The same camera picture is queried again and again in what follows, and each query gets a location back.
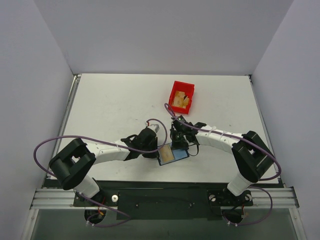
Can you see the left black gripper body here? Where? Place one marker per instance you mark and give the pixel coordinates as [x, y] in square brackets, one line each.
[154, 146]

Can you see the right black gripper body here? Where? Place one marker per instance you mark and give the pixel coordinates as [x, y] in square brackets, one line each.
[178, 141]

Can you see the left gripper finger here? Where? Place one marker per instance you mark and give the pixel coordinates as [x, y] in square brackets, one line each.
[131, 141]
[151, 154]

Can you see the blue leather card holder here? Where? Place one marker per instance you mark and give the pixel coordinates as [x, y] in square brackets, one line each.
[178, 155]

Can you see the gold card face up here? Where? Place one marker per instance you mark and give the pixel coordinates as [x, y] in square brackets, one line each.
[166, 154]

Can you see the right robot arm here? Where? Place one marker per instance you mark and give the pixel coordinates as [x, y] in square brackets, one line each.
[253, 158]

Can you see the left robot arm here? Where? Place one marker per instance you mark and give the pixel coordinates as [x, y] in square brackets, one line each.
[72, 164]

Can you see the gold cards in bin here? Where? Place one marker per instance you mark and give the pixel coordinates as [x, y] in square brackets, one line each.
[180, 100]

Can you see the red plastic bin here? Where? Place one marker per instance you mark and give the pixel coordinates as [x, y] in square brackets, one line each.
[188, 88]

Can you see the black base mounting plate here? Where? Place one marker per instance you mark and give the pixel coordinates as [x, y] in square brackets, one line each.
[167, 200]

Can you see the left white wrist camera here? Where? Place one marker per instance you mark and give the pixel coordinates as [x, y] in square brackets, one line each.
[153, 126]

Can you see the aluminium frame rail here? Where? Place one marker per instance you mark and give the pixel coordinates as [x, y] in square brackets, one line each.
[52, 199]

